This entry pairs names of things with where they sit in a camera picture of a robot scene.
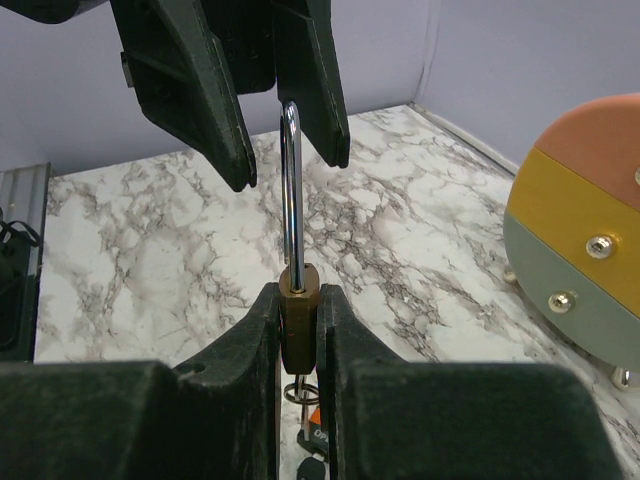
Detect round three-drawer storage box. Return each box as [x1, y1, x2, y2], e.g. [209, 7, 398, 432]
[503, 93, 639, 391]

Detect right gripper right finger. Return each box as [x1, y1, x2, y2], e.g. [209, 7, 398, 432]
[317, 285, 623, 479]

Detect brass padlock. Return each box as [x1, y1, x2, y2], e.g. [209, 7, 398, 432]
[279, 101, 320, 375]

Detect orange black padlock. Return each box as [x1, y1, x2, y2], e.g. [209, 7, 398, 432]
[297, 407, 329, 456]

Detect keys of brass padlock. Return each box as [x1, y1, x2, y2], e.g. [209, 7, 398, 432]
[284, 375, 319, 441]

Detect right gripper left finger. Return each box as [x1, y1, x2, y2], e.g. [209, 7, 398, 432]
[1, 283, 280, 479]

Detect black keys of orange padlock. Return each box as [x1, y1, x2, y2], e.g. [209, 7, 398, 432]
[296, 454, 328, 480]

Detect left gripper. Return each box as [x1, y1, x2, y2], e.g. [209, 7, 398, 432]
[1, 0, 350, 192]

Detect aluminium frame rail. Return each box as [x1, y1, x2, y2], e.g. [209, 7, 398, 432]
[1, 163, 51, 362]

